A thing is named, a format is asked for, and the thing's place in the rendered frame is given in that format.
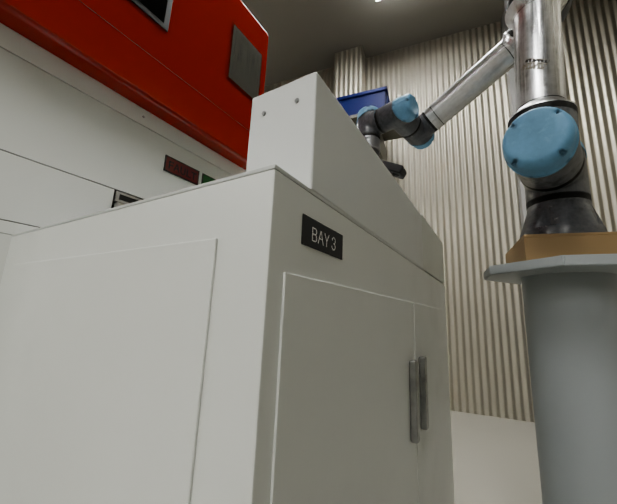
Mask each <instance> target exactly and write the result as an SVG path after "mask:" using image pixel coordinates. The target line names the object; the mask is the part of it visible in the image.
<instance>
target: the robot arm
mask: <svg viewBox="0 0 617 504"><path fill-rule="evenodd" d="M504 2H505V23H506V25H507V27H508V28H509V29H508V30H507V31H506V32H505V33H504V34H503V37H502V40H501V42H499V43H498V44H497V45H496V46H495V47H494V48H493V49H492V50H491V51H490V52H488V53H487V54H486V55H485V56H484V57H483V58H482V59H481V60H480V61H478V62H477V63H476V64H475V65H474V66H473V67H472V68H471V69H470V70H468V71H467V72H466V73H465V74H464V75H463V76H462V77H461V78H460V79H459V80H457V81H456V82H455V83H454V84H453V85H452V86H451V87H450V88H449V89H447V90H446V91H445V92H444V93H443V94H442V95H441V96H440V97H439V98H438V99H436V100H435V101H434V102H433V103H432V104H431V105H430V106H429V107H428V108H426V109H425V110H424V111H423V112H422V113H421V114H420V115H419V106H418V103H417V101H416V99H415V97H414V96H413V95H412V94H405V95H403V96H401V97H398V98H396V99H394V100H393V101H391V102H389V103H388V104H386V105H384V106H382V107H380V108H377V107H375V106H368V107H366V106H365V107H363V108H362V109H360V110H359V112H358V115H357V122H356V126H357V128H358V129H359V130H360V132H361V133H362V135H363V136H364V137H365V139H366V140H367V141H368V143H369V144H370V146H371V147H372V148H373V150H374V151H375V152H376V154H377V155H378V157H379V158H380V135H381V134H384V133H386V132H389V131H391V130H395V131H396V132H397V133H398V134H399V135H400V136H402V137H403V138H404V139H405V140H406V141H407V142H408V143H409V144H410V145H411V146H413V147H414V148H416V149H425V148H427V147H428V146H430V145H431V143H432V141H433V140H434V136H435V135H434V133H435V132H436V131H437V130H439V129H440V128H441V127H442V126H443V125H444V124H446V123H447V122H448V121H449V120H450V119H452V118H453V117H454V116H455V115H456V114H458V113H459V112H460V111H461V110H462V109H464V108H465V107H466V106H467V105H468V104H470V103H471V102H472V101H473V100H474V99H476V98H477V97H478V96H479V95H480V94H481V93H483V92H484V91H485V90H486V89H487V88H489V87H490V86H491V85H492V84H493V83H495V82H496V81H497V80H498V79H499V78H501V77H502V76H503V75H504V74H505V73H507V72H508V71H509V70H510V69H511V68H513V67H514V76H515V110H516V113H514V114H513V115H512V116H511V118H510V119H509V121H508V129H507V130H506V132H505V135H504V137H503V141H502V151H503V156H504V159H505V161H506V163H507V165H508V166H509V167H510V168H511V169H512V170H513V171H514V172H515V174H516V175H517V176H518V178H519V179H520V181H521V182H522V184H523V185H524V189H525V200H526V211H527V215H526V218H525V222H524V225H523V228H522V231H521V234H520V238H521V237H522V236H523V235H525V234H556V233H587V232H608V231H607V228H606V226H604V224H603V222H602V220H601V219H600V217H599V215H598V214H597V212H596V211H595V209H594V207H593V205H592V199H591V191H590V183H589V176H588V168H587V161H586V160H587V152H586V149H585V147H584V145H583V143H582V142H581V141H580V134H579V120H578V108H577V104H576V103H575V102H573V101H571V100H568V99H567V95H566V80H565V64H564V49H563V33H562V23H563V21H564V20H565V18H566V16H567V14H568V12H569V10H570V7H571V5H572V0H504ZM381 161H382V162H383V163H384V165H385V166H386V168H387V169H388V170H389V172H390V173H391V174H392V176H393V177H396V178H399V179H404V178H405V176H406V174H407V172H406V170H405V168H404V166H403V165H399V164H396V163H392V162H388V161H384V160H381Z"/></svg>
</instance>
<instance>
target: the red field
mask: <svg viewBox="0 0 617 504"><path fill-rule="evenodd" d="M165 169H166V170H168V171H170V172H172V173H175V174H177V175H179V176H181V177H183V178H185V179H188V180H190V181H192V182H194V183H196V184H197V181H198V173H199V172H198V171H196V170H194V169H192V168H190V167H188V166H186V165H184V164H182V163H180V162H178V161H176V160H174V159H172V158H170V157H168V156H167V160H166V167H165Z"/></svg>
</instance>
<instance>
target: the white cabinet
mask: <svg viewBox="0 0 617 504"><path fill-rule="evenodd" d="M0 504H455V501H454V479H453V457H452V435H451V413H450V391H449V369H448V347H447V326H446V307H445V286H444V285H443V284H442V283H440V282H439V281H437V280H436V279H435V278H433V277H432V276H430V275H429V274H427V273H426V272H424V271H423V270H421V269H420V268H418V267H417V266H416V265H414V264H413V263H411V262H410V261H408V260H407V259H405V258H404V257H402V256H401V255H400V254H398V253H397V252H395V251H394V250H392V249H391V248H389V247H388V246H386V245H385V244H383V243H382V242H381V241H379V240H378V239H376V238H375V237H373V236H372V235H370V234H369V233H367V232H366V231H365V230H363V229H362V228H360V227H359V226H357V225H356V224H354V223H353V222H351V221H350V220H348V219H347V218H346V217H344V216H343V215H341V214H340V213H338V212H337V211H335V210H334V209H332V208H331V207H330V206H328V205H327V204H325V203H324V202H322V201H321V200H319V199H318V198H316V197H315V196H313V195H312V194H311V193H309V192H308V191H306V190H305V189H303V188H302V187H300V186H299V185H297V184H296V183H295V182H293V181H292V180H290V179H289V178H287V177H286V176H284V175H283V174H281V173H280V172H278V171H277V170H275V169H273V170H269V171H265V172H262V173H258V174H254V175H250V176H246V177H242V178H238V179H234V180H231V181H227V182H223V183H219V184H215V185H211V186H207V187H204V188H200V189H196V190H192V191H188V192H184V193H180V194H177V195H173V196H169V197H165V198H161V199H157V200H153V201H150V202H146V203H142V204H138V205H134V206H130V207H126V208H123V209H119V210H115V211H111V212H107V213H103V214H99V215H96V216H92V217H88V218H84V219H80V220H76V221H72V222H69V223H65V224H61V225H57V226H53V227H49V228H45V229H42V230H38V231H34V232H30V233H26V234H22V235H18V236H15V237H12V238H11V242H10V247H9V251H8V255H7V259H6V263H5V267H4V271H3V275H2V280H1V284H0Z"/></svg>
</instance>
